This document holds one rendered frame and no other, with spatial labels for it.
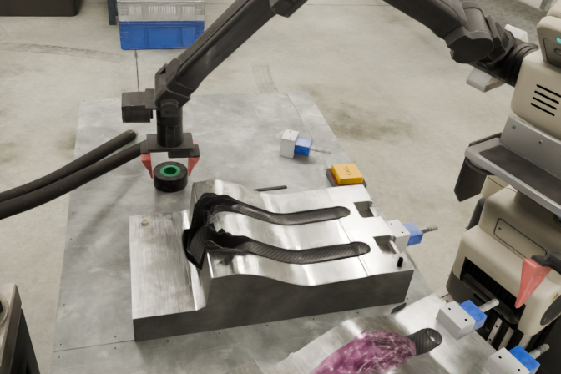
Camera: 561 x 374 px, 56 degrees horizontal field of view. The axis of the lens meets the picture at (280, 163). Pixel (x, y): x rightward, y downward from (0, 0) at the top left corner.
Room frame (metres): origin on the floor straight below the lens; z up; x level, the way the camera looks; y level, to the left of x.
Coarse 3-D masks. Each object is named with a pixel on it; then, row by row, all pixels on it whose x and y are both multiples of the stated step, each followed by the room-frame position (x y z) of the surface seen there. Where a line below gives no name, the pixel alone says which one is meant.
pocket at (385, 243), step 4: (372, 236) 0.79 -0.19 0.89; (376, 236) 0.79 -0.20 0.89; (380, 236) 0.79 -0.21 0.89; (384, 236) 0.79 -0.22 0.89; (388, 236) 0.80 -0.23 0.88; (392, 236) 0.80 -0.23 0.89; (376, 240) 0.79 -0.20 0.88; (380, 240) 0.79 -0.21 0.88; (384, 240) 0.80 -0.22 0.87; (388, 240) 0.80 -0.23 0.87; (380, 244) 0.79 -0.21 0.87; (384, 244) 0.80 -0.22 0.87; (388, 244) 0.80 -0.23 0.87; (392, 244) 0.79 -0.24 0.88; (380, 248) 0.79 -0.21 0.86; (384, 248) 0.79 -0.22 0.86; (388, 248) 0.79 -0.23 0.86; (392, 248) 0.78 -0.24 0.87; (396, 248) 0.78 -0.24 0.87; (384, 252) 0.77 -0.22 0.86; (388, 252) 0.78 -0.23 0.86; (392, 252) 0.78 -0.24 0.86; (396, 252) 0.77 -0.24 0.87
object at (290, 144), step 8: (288, 136) 1.19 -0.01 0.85; (296, 136) 1.19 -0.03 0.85; (280, 144) 1.17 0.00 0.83; (288, 144) 1.17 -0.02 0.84; (296, 144) 1.17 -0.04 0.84; (304, 144) 1.17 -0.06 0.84; (280, 152) 1.17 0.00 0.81; (288, 152) 1.17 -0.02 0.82; (296, 152) 1.17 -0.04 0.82; (304, 152) 1.17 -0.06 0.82; (328, 152) 1.17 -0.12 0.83
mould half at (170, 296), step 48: (192, 192) 0.83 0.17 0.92; (240, 192) 0.84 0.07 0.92; (336, 192) 0.92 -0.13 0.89; (144, 240) 0.74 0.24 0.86; (288, 240) 0.75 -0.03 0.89; (336, 240) 0.77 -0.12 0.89; (144, 288) 0.62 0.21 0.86; (192, 288) 0.63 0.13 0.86; (240, 288) 0.61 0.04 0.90; (288, 288) 0.64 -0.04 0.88; (336, 288) 0.66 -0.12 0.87; (384, 288) 0.69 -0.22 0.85; (144, 336) 0.56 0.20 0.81
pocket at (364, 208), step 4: (368, 200) 0.90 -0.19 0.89; (356, 204) 0.89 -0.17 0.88; (360, 204) 0.90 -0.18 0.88; (364, 204) 0.90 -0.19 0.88; (368, 204) 0.90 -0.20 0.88; (356, 208) 0.89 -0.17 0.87; (360, 208) 0.90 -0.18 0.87; (364, 208) 0.90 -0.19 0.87; (368, 208) 0.90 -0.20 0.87; (360, 212) 0.89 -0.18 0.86; (364, 212) 0.89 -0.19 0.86; (368, 212) 0.89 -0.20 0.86; (372, 212) 0.88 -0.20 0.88; (364, 216) 0.88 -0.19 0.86; (368, 216) 0.88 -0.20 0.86; (372, 216) 0.87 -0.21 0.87; (376, 216) 0.87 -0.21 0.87
